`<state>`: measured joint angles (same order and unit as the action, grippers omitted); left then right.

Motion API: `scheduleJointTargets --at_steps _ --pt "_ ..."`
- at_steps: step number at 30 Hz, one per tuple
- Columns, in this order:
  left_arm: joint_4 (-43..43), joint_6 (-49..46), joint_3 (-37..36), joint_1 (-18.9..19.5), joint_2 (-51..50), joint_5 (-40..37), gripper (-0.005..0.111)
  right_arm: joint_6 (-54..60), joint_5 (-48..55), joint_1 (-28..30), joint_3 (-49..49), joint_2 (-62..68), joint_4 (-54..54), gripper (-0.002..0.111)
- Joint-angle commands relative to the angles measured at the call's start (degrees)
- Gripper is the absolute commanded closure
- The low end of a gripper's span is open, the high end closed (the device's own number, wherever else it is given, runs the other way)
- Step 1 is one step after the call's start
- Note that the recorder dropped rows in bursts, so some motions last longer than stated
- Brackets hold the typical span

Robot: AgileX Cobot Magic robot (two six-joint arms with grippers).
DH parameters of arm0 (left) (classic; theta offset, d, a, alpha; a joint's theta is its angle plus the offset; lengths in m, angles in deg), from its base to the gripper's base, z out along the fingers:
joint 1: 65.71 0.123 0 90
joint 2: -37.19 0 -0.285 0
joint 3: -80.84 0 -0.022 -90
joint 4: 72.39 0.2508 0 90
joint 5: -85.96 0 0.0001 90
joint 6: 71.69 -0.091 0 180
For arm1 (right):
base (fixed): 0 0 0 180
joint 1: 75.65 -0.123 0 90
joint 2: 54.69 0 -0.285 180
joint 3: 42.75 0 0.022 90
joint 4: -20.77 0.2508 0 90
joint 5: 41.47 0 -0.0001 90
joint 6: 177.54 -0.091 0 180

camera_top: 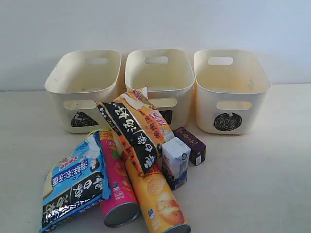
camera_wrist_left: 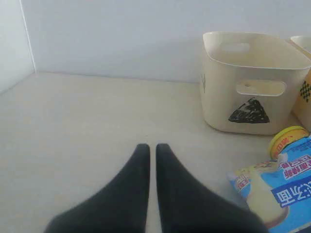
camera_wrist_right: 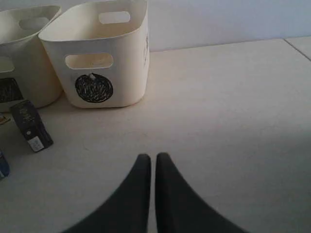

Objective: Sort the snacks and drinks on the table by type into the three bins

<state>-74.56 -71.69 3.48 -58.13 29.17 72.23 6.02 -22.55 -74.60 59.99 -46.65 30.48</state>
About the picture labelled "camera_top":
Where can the cream bin triangle mark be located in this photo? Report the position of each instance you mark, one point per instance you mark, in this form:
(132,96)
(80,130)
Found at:
(79,80)

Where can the white blue milk carton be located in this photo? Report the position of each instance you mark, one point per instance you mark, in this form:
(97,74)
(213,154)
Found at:
(175,162)

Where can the cream bin square mark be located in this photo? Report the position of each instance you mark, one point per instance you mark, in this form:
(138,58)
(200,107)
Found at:
(168,76)

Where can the cream bin circle mark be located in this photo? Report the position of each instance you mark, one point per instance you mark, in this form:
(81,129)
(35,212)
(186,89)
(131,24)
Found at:
(231,86)

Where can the blue instant noodle bag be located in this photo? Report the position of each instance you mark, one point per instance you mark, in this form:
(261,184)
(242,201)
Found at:
(75,184)

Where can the purple drink carton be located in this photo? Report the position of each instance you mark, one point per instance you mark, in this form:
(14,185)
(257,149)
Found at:
(198,148)

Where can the pink Lays chip can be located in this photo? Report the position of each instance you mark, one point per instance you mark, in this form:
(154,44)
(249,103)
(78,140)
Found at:
(122,207)

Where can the yellow Lays chip can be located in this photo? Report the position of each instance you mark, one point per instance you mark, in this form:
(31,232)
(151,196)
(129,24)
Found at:
(159,207)

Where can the orange instant noodle bag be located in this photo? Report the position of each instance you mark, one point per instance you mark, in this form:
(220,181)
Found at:
(139,127)

